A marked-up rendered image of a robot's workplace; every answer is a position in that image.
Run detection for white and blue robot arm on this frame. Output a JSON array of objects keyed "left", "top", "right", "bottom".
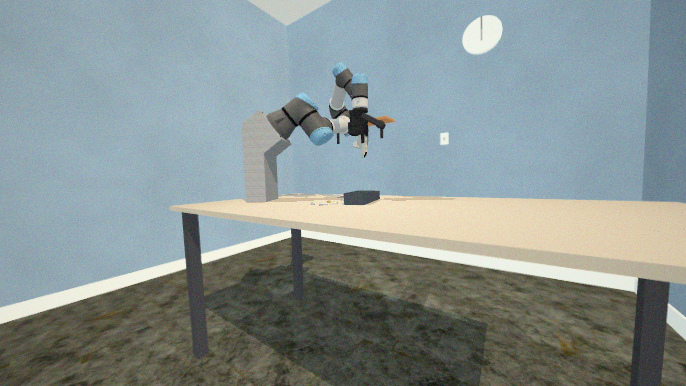
[{"left": 266, "top": 62, "right": 368, "bottom": 146}]

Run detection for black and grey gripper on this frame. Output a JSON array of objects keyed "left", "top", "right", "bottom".
[{"left": 348, "top": 107, "right": 368, "bottom": 158}]

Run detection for dark grey rack of bins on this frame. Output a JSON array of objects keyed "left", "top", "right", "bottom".
[{"left": 344, "top": 191, "right": 380, "bottom": 205}]

